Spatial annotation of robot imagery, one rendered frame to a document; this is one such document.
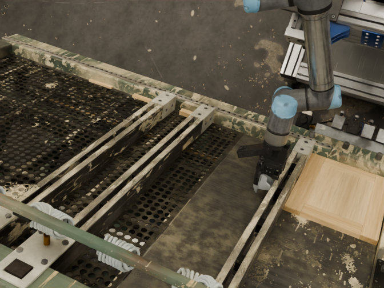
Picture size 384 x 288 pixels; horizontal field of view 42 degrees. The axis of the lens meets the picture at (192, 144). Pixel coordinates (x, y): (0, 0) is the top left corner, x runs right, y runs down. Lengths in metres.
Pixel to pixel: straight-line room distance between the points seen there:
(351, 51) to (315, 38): 1.32
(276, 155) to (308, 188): 0.24
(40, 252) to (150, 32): 2.24
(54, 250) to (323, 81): 0.92
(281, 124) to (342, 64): 1.30
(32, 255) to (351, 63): 2.02
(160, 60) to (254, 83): 0.62
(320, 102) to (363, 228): 0.44
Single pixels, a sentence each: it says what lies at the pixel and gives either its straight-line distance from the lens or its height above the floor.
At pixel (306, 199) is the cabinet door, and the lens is 1.79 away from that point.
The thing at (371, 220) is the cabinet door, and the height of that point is 1.15.
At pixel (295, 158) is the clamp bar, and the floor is 1.02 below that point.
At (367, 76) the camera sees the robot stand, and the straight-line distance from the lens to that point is 2.82.
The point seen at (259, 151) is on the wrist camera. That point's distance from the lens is 1.66.
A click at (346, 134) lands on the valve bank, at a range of 2.23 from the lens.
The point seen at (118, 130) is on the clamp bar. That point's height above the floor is 1.26.
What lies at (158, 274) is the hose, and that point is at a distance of 1.07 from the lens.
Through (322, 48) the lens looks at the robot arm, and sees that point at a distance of 1.56.
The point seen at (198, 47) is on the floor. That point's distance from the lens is 3.20.
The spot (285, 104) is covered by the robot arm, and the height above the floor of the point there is 1.43.
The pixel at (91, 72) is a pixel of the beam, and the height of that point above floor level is 0.90.
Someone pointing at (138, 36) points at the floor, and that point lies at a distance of 3.36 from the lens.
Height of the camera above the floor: 2.95
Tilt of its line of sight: 73 degrees down
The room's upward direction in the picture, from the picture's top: 70 degrees counter-clockwise
